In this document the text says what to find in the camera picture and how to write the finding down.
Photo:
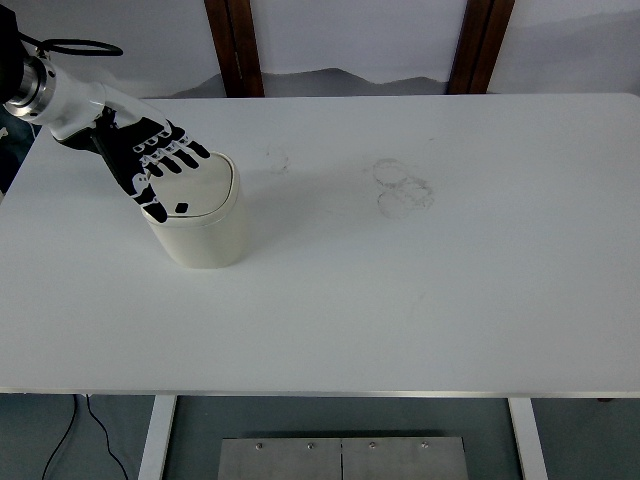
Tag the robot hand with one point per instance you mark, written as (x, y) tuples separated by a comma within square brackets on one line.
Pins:
[(80, 107)]

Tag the cream plastic trash bin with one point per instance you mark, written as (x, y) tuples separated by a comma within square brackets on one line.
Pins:
[(210, 240)]

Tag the white mountain print screen panel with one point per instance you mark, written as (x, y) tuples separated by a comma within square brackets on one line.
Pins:
[(360, 35), (575, 40), (160, 30)]

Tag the white table leg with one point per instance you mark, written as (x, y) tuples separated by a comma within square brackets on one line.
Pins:
[(527, 440), (156, 440)]

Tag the grey metal plate with screws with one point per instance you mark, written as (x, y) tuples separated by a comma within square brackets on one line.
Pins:
[(300, 462)]

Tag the dark brown wooden post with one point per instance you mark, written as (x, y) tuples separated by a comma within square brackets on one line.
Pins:
[(480, 45), (235, 45)]

